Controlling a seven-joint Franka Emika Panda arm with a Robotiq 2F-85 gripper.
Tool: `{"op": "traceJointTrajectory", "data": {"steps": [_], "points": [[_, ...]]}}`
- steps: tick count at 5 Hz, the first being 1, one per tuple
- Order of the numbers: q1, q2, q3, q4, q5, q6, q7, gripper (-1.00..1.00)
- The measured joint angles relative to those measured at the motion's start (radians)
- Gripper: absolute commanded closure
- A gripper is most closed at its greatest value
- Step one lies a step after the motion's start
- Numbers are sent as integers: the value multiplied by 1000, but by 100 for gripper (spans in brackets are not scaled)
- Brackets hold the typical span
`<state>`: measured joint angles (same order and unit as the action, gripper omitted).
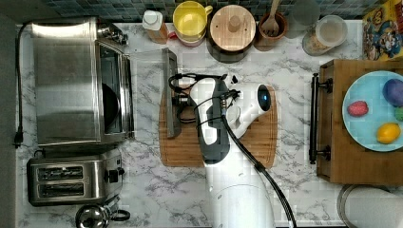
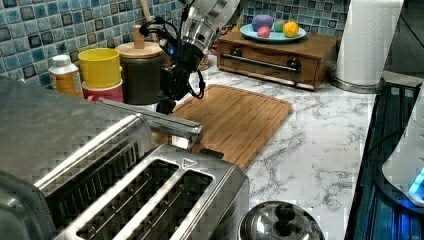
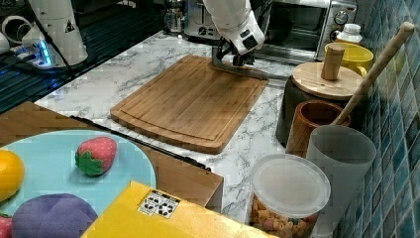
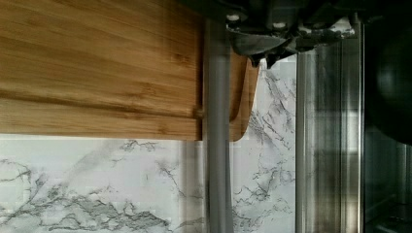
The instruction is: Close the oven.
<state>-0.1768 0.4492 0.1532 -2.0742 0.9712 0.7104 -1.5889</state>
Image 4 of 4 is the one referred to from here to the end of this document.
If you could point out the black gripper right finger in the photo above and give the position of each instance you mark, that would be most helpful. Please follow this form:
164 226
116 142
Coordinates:
304 39

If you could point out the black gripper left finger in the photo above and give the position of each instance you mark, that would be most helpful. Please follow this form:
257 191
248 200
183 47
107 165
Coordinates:
261 36

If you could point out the glass oven door with handle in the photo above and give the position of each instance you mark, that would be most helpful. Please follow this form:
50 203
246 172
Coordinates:
298 167

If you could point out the black pan in oven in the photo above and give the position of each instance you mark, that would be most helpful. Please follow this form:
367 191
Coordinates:
388 85

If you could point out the silver toaster oven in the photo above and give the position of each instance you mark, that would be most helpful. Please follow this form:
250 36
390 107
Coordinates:
387 171

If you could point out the bamboo cutting board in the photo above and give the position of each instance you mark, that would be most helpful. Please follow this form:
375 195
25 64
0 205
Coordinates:
101 68

